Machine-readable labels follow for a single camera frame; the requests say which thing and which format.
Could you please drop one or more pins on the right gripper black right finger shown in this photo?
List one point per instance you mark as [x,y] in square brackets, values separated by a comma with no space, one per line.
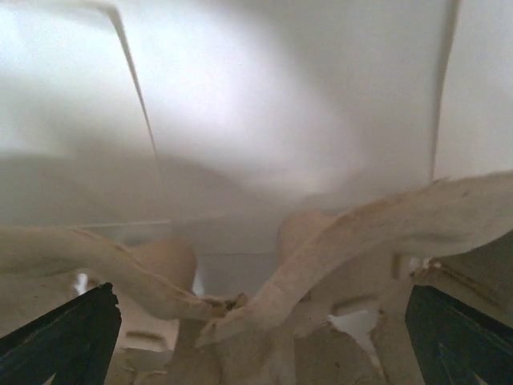
[454,343]

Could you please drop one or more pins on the grey pulp cup carrier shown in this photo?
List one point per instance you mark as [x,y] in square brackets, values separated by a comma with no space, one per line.
[444,218]

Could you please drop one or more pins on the blue checkered paper bag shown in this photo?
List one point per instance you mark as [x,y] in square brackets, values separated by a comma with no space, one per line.
[215,119]

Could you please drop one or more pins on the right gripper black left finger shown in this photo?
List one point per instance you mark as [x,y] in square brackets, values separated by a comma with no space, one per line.
[71,344]

